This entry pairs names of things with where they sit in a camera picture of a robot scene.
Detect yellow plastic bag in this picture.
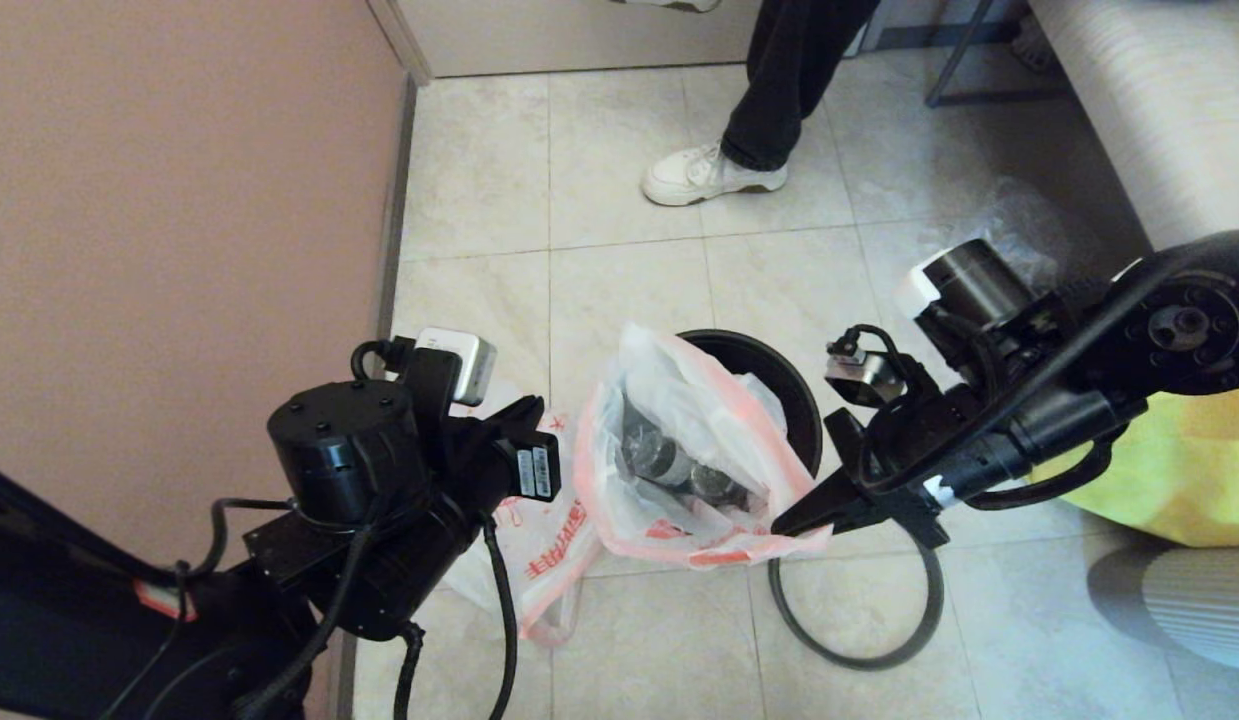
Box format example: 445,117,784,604
1029,390,1239,549

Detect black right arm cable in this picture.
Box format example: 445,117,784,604
849,245,1230,513

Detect clear plastic water bottle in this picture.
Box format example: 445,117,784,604
687,462,755,509
619,405,685,486

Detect clear plastic bag with rubbish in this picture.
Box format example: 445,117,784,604
979,180,1070,291

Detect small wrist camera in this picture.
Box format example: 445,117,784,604
824,340,905,406
414,328,498,406

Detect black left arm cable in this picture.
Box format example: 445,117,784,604
99,338,520,720

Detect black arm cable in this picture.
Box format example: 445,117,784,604
849,245,1230,513
99,338,520,720

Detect person's leg dark trousers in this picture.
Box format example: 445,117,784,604
721,0,880,173

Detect beige striped sofa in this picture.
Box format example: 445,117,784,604
1029,0,1239,251

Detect white liner bag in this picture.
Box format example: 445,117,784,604
574,322,835,571

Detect black round trash bin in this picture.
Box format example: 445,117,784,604
677,330,823,481

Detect white red-print plastic bag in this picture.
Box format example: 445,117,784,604
444,400,605,646

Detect grey metal furniture leg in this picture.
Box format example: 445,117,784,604
924,0,1070,109

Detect small left wrist camera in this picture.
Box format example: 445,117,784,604
414,328,498,406

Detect round striped grey stool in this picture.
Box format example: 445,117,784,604
1087,548,1239,673

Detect small right wrist camera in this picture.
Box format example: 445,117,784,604
824,340,905,406

